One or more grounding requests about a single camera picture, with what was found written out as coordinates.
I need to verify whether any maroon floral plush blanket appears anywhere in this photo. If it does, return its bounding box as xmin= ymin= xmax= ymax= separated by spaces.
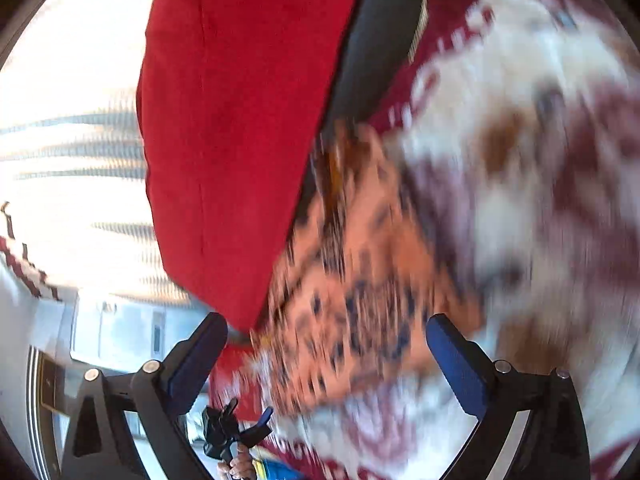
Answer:
xmin=0 ymin=0 xmax=640 ymax=480

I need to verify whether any red blanket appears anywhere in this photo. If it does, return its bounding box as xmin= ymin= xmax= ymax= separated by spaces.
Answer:
xmin=136 ymin=0 xmax=376 ymax=332

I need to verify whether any orange floral garment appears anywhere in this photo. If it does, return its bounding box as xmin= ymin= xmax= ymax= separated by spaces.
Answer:
xmin=250 ymin=120 xmax=486 ymax=421

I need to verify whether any person's left hand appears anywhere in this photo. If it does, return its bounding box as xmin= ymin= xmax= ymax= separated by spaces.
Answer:
xmin=217 ymin=447 xmax=257 ymax=480

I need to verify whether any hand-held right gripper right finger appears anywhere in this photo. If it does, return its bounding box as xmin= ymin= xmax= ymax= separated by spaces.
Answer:
xmin=425 ymin=313 xmax=593 ymax=480

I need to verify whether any dark leather sofa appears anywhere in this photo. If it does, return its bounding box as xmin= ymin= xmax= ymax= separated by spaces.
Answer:
xmin=320 ymin=0 xmax=427 ymax=131

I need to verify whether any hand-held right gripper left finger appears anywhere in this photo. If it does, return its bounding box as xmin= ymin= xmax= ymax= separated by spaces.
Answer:
xmin=60 ymin=311 xmax=229 ymax=480

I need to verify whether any cream dotted curtain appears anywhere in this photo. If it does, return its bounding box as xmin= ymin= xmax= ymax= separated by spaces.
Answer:
xmin=0 ymin=0 xmax=201 ymax=311

